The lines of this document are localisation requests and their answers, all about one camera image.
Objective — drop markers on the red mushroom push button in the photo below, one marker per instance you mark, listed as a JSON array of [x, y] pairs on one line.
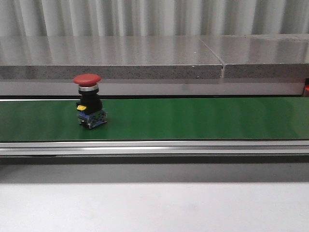
[[90, 109]]

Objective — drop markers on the green conveyor belt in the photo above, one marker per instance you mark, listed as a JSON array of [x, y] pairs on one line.
[[262, 118]]

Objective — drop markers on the grey right counter slab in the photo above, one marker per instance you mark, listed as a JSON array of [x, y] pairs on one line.
[[277, 56]]

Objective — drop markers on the grey stone counter slab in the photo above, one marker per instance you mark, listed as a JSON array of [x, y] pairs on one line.
[[111, 57]]

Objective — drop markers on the grey pleated curtain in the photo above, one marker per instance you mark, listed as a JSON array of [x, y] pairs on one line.
[[152, 17]]

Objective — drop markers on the aluminium conveyor frame rail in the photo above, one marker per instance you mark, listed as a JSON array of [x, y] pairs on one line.
[[169, 148]]

